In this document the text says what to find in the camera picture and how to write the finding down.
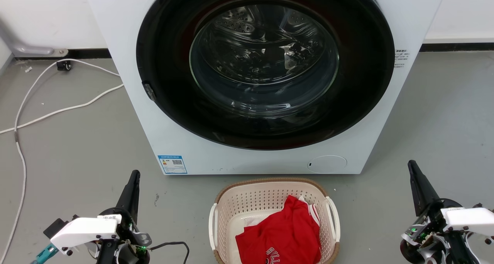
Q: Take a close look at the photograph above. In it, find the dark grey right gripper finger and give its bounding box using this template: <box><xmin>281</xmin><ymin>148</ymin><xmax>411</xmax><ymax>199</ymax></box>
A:
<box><xmin>408</xmin><ymin>160</ymin><xmax>441</xmax><ymax>217</ymax></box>

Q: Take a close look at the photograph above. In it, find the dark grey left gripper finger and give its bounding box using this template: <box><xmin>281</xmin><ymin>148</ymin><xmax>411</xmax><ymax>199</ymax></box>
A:
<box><xmin>115</xmin><ymin>170</ymin><xmax>141</xmax><ymax>223</ymax></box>

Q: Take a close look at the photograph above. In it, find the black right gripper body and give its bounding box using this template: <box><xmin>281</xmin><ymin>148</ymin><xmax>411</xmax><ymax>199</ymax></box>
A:
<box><xmin>400</xmin><ymin>200</ymin><xmax>477</xmax><ymax>264</ymax></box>

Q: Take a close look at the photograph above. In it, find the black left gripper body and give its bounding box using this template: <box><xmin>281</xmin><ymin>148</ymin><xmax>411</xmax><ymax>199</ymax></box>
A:
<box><xmin>96</xmin><ymin>207</ymin><xmax>152</xmax><ymax>264</ymax></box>

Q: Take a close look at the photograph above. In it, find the beige perforated laundry basket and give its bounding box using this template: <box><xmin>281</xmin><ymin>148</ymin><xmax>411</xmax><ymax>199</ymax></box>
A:
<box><xmin>208</xmin><ymin>178</ymin><xmax>341</xmax><ymax>264</ymax></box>

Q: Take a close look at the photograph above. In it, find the blue white energy label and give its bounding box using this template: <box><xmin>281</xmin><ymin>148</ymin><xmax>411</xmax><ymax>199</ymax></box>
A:
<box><xmin>157</xmin><ymin>155</ymin><xmax>188</xmax><ymax>175</ymax></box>

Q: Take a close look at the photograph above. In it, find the round white filter cover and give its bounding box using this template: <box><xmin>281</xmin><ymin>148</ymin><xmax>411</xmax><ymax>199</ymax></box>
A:
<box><xmin>307</xmin><ymin>155</ymin><xmax>348</xmax><ymax>175</ymax></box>

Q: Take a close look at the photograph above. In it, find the grey door latch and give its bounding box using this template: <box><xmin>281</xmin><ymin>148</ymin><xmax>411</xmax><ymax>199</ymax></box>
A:
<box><xmin>142</xmin><ymin>81</ymin><xmax>157</xmax><ymax>102</ymax></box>

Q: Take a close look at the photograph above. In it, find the small black text sticker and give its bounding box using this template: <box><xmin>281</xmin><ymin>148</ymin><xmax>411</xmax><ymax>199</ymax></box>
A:
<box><xmin>394</xmin><ymin>49</ymin><xmax>410</xmax><ymax>69</ymax></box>

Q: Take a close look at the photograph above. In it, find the black round washer door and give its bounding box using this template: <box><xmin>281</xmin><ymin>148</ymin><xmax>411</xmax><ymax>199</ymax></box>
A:
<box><xmin>136</xmin><ymin>0</ymin><xmax>396</xmax><ymax>151</ymax></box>

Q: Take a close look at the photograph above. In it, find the red jersey garment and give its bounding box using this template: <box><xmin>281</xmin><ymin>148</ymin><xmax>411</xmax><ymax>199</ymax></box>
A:
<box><xmin>235</xmin><ymin>195</ymin><xmax>322</xmax><ymax>264</ymax></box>

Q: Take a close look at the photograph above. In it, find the black baseboard strip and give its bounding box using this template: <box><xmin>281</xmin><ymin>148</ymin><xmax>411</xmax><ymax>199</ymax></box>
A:
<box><xmin>419</xmin><ymin>42</ymin><xmax>494</xmax><ymax>52</ymax></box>
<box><xmin>15</xmin><ymin>48</ymin><xmax>112</xmax><ymax>60</ymax></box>

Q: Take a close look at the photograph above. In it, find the white front-load washing machine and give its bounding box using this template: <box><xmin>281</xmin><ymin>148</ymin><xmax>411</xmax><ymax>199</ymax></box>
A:
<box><xmin>82</xmin><ymin>0</ymin><xmax>449</xmax><ymax>176</ymax></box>

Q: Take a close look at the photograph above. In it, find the stainless steel washer drum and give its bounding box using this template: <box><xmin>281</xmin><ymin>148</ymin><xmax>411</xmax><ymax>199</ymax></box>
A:
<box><xmin>189</xmin><ymin>3</ymin><xmax>340</xmax><ymax>120</ymax></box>

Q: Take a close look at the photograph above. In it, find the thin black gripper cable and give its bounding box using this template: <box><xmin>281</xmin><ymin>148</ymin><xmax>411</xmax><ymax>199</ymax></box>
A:
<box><xmin>149</xmin><ymin>241</ymin><xmax>190</xmax><ymax>264</ymax></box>

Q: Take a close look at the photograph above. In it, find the white floor cable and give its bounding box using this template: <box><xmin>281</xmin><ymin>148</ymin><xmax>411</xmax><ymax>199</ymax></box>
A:
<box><xmin>0</xmin><ymin>58</ymin><xmax>121</xmax><ymax>262</ymax></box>
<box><xmin>0</xmin><ymin>83</ymin><xmax>125</xmax><ymax>135</ymax></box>

